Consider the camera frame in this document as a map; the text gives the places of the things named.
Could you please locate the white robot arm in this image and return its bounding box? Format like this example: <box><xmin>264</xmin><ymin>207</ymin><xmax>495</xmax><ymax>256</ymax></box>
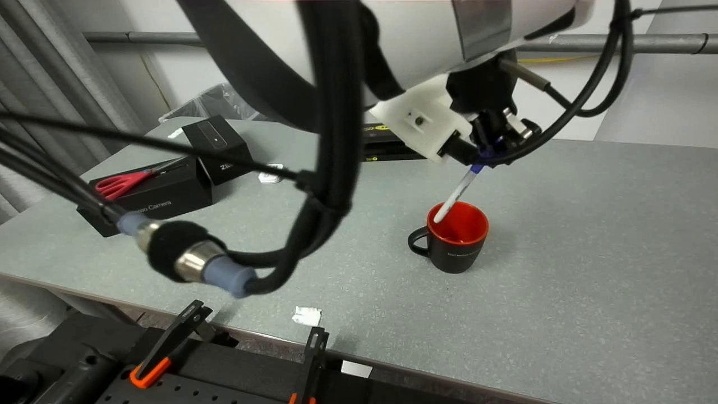
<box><xmin>177</xmin><ymin>0</ymin><xmax>594</xmax><ymax>162</ymax></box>

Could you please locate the silver blue cable connector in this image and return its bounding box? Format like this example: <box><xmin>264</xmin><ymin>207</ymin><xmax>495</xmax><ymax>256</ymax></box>
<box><xmin>116</xmin><ymin>210</ymin><xmax>256</xmax><ymax>298</ymax></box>

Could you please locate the right black orange clamp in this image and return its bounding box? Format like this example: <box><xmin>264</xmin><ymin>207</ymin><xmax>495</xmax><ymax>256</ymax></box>
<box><xmin>287</xmin><ymin>326</ymin><xmax>329</xmax><ymax>404</ymax></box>

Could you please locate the black box with red item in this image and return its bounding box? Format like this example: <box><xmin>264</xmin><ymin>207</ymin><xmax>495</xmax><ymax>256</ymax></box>
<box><xmin>90</xmin><ymin>156</ymin><xmax>213</xmax><ymax>218</ymax></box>

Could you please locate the blue capped sharpie marker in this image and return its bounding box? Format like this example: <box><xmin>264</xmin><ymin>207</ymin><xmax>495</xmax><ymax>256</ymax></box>
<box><xmin>430</xmin><ymin>163</ymin><xmax>486</xmax><ymax>225</ymax></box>

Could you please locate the black mug red inside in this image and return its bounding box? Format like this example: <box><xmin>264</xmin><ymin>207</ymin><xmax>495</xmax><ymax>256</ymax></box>
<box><xmin>407</xmin><ymin>202</ymin><xmax>492</xmax><ymax>273</ymax></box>

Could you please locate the black cable bundle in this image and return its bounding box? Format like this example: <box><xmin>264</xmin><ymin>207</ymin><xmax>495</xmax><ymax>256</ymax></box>
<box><xmin>0</xmin><ymin>0</ymin><xmax>367</xmax><ymax>297</ymax></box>

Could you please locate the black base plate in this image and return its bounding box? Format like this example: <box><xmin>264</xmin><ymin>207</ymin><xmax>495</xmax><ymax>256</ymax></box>
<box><xmin>0</xmin><ymin>302</ymin><xmax>430</xmax><ymax>404</ymax></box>

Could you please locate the black box on table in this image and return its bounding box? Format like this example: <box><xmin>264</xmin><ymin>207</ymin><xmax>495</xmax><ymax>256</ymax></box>
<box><xmin>182</xmin><ymin>116</ymin><xmax>250</xmax><ymax>183</ymax></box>

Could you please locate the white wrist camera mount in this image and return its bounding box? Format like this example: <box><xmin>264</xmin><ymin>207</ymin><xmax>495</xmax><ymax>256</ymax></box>
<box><xmin>370</xmin><ymin>76</ymin><xmax>471</xmax><ymax>162</ymax></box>

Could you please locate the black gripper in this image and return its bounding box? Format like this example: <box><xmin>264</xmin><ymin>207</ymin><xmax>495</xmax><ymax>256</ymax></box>
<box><xmin>447</xmin><ymin>55</ymin><xmax>524</xmax><ymax>167</ymax></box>

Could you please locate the small white label tag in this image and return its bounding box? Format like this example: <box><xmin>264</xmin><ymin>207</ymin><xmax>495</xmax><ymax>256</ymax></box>
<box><xmin>258</xmin><ymin>173</ymin><xmax>274</xmax><ymax>183</ymax></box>

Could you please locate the white tape piece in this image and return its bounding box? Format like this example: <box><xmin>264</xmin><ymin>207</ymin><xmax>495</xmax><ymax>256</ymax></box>
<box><xmin>291</xmin><ymin>306</ymin><xmax>320</xmax><ymax>326</ymax></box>

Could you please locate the black orange clamp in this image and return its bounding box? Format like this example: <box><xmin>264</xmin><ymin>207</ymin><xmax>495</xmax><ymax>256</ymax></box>
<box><xmin>287</xmin><ymin>326</ymin><xmax>329</xmax><ymax>404</ymax></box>
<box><xmin>127</xmin><ymin>301</ymin><xmax>211</xmax><ymax>390</ymax></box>

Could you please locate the left black orange clamp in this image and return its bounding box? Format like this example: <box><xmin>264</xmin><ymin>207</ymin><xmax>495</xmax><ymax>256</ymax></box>
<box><xmin>127</xmin><ymin>301</ymin><xmax>211</xmax><ymax>390</ymax></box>

